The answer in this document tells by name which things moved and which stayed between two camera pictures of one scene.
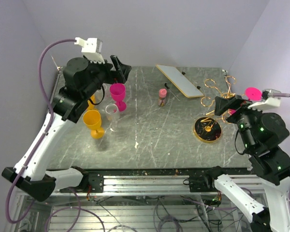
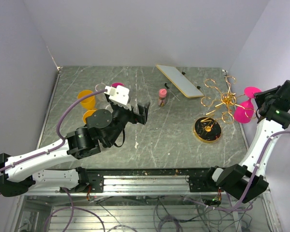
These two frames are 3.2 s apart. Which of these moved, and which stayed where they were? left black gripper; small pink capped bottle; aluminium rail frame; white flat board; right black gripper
Moved: left black gripper; right black gripper
Stayed: small pink capped bottle; aluminium rail frame; white flat board
